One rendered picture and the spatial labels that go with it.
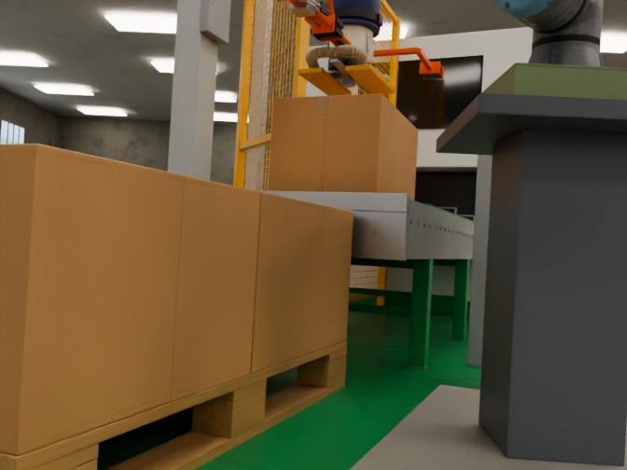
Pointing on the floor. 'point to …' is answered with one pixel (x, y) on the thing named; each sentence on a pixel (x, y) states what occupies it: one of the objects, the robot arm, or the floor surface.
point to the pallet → (202, 419)
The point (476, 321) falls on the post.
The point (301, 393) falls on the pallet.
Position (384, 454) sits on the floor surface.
